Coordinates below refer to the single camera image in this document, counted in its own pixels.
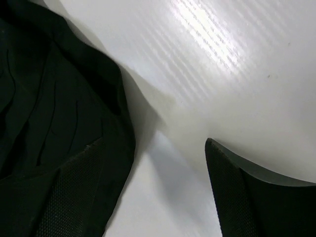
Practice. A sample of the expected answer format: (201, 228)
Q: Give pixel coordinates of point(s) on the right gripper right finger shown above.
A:
(252, 201)

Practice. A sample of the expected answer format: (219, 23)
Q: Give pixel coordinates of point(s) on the black skirt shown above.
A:
(58, 95)

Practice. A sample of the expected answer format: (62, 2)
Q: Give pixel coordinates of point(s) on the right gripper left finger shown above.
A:
(52, 200)

